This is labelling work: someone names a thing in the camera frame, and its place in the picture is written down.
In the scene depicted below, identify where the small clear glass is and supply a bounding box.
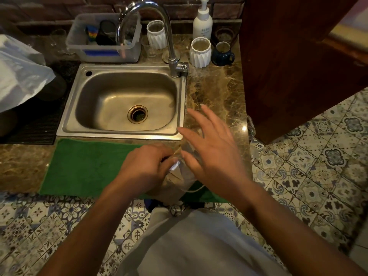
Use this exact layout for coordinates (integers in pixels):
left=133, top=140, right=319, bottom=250
left=142, top=36, right=157, bottom=58

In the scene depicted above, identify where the white ribbed ceramic cup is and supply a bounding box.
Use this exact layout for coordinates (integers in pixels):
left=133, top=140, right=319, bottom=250
left=189, top=37, right=212, bottom=68
left=147, top=20, right=168, bottom=50

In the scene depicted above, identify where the white pump bottle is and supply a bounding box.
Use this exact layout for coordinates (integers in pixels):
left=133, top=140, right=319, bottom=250
left=192, top=0, right=213, bottom=40

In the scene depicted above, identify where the person's left forearm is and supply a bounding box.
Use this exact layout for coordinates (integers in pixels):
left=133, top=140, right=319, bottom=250
left=37, top=177, right=150, bottom=276

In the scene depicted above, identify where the clear drinking glass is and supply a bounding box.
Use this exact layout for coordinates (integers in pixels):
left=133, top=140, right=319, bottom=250
left=154, top=140, right=208, bottom=205

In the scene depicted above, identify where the stainless steel sink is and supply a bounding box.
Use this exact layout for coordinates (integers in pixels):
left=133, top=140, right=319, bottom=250
left=57, top=64, right=187, bottom=140

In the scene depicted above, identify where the green towel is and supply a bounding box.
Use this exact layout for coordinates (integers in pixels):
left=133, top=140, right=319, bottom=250
left=39, top=138, right=228, bottom=204

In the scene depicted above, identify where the dark glass cup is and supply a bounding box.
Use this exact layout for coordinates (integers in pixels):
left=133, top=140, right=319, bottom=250
left=214, top=27, right=237, bottom=46

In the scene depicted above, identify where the black rubber mat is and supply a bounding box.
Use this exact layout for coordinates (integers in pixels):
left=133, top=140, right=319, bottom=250
left=0, top=60, right=81, bottom=146

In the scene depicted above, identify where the clear stemmed glass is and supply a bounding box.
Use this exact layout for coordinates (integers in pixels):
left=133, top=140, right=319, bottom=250
left=49, top=29, right=72, bottom=55

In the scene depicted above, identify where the person's right forearm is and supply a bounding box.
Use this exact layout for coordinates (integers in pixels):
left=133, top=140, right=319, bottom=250
left=230, top=181, right=368, bottom=276

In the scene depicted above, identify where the chrome faucet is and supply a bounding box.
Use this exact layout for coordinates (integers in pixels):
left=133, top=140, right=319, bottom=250
left=116, top=0, right=189, bottom=78

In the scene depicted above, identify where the person's dark shoe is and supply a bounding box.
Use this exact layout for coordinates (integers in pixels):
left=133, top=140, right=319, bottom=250
left=143, top=199, right=162, bottom=212

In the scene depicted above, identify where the person's left hand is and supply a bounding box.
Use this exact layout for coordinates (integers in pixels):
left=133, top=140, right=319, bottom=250
left=115, top=145, right=180, bottom=196

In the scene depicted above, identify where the person's white garment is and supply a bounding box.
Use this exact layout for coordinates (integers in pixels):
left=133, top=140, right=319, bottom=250
left=115, top=207, right=291, bottom=276

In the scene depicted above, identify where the dark wooden cabinet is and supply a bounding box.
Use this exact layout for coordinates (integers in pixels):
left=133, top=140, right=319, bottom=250
left=239, top=0, right=368, bottom=145

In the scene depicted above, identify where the white plastic bag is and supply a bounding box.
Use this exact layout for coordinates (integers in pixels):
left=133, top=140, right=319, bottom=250
left=0, top=34, right=56, bottom=113

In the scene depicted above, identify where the dark blue mug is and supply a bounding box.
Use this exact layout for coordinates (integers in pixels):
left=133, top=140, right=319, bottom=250
left=211, top=41, right=235, bottom=67

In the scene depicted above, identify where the black cup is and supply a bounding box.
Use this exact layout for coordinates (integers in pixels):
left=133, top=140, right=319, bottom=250
left=96, top=20, right=118, bottom=46

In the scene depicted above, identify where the person's right hand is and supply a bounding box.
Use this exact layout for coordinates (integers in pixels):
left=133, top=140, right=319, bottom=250
left=177, top=104, right=253, bottom=205

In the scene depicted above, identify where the clear plastic storage container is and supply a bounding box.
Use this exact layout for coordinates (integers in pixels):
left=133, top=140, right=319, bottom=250
left=66, top=13, right=142, bottom=63

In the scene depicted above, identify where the colourful sponge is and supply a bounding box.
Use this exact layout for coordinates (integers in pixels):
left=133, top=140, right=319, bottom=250
left=85, top=25, right=99, bottom=43

